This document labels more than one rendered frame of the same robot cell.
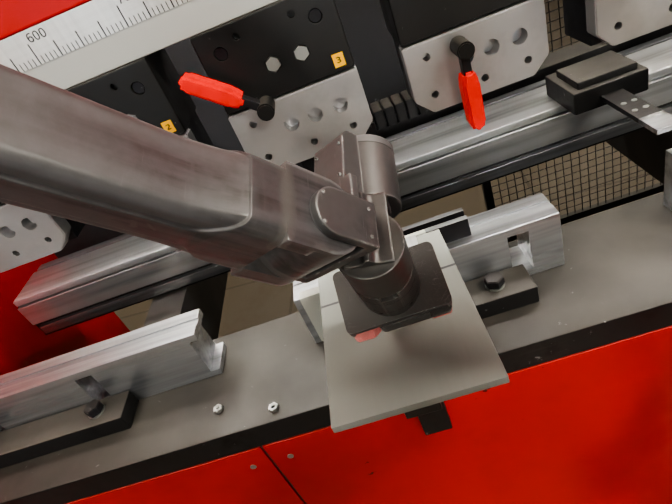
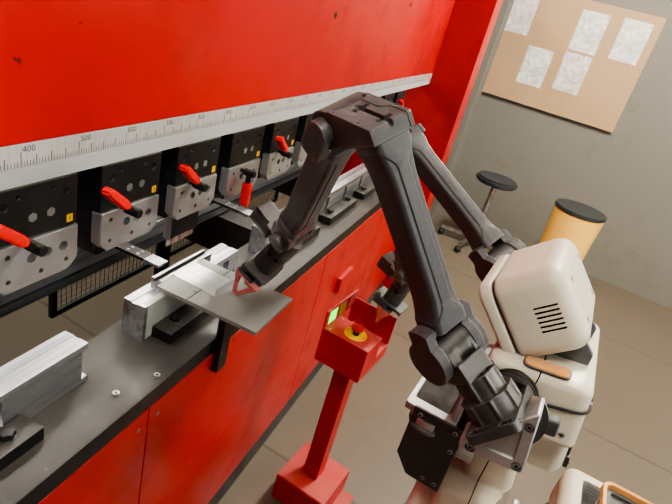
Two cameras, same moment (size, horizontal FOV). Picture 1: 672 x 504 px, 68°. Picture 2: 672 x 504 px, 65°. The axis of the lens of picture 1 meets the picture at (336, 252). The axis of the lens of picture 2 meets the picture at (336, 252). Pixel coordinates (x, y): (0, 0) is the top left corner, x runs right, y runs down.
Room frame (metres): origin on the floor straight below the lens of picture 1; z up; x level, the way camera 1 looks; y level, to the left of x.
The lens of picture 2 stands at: (0.09, 0.99, 1.69)
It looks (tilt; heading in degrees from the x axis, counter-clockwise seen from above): 26 degrees down; 277
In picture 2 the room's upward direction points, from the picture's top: 15 degrees clockwise
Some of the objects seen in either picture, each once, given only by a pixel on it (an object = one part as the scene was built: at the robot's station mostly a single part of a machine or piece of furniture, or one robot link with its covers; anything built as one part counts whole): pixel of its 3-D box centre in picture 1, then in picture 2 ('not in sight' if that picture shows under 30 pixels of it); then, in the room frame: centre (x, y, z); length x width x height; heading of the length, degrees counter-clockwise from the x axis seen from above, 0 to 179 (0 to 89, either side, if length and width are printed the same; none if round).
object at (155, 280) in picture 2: (399, 243); (182, 269); (0.58, -0.09, 0.98); 0.20 x 0.03 x 0.03; 81
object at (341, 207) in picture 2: not in sight; (338, 209); (0.37, -1.04, 0.89); 0.30 x 0.05 x 0.03; 81
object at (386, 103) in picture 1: (440, 91); not in sight; (0.94, -0.32, 1.02); 0.37 x 0.06 x 0.04; 81
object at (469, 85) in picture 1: (467, 83); (245, 187); (0.49, -0.20, 1.20); 0.04 x 0.02 x 0.10; 171
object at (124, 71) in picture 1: (134, 139); (114, 193); (0.61, 0.17, 1.26); 0.15 x 0.09 x 0.17; 81
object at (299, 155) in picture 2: not in sight; (300, 134); (0.49, -0.62, 1.26); 0.15 x 0.09 x 0.17; 81
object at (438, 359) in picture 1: (394, 315); (226, 294); (0.43, -0.03, 1.00); 0.26 x 0.18 x 0.01; 171
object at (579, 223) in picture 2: not in sight; (564, 244); (-1.19, -3.31, 0.32); 0.41 x 0.40 x 0.64; 75
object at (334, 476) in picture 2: not in sight; (316, 486); (0.09, -0.41, 0.06); 0.25 x 0.20 x 0.12; 164
